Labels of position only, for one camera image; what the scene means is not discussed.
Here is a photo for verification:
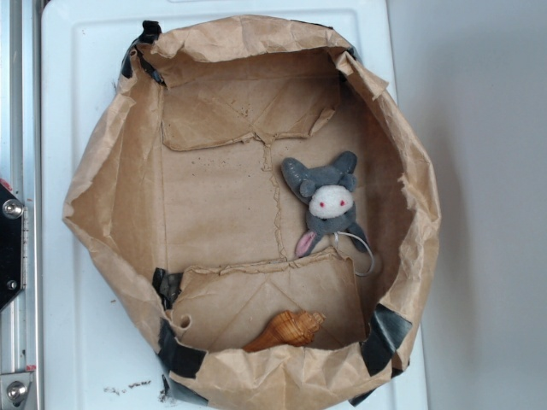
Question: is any orange spiral sea shell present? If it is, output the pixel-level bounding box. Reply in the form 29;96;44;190
243;311;326;353

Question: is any brown paper bag tray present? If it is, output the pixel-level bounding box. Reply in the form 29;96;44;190
63;15;440;409

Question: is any grey plush bunny toy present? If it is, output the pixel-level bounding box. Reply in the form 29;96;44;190
281;151;375;276

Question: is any black metal bracket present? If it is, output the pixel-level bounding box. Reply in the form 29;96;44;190
0;179;26;311

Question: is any aluminium frame rail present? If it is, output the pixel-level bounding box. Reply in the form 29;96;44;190
1;1;44;409

